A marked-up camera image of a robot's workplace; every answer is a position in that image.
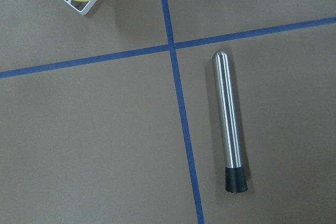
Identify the steel muddler black tip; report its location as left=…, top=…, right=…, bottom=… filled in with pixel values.
left=213, top=51, right=248, bottom=194

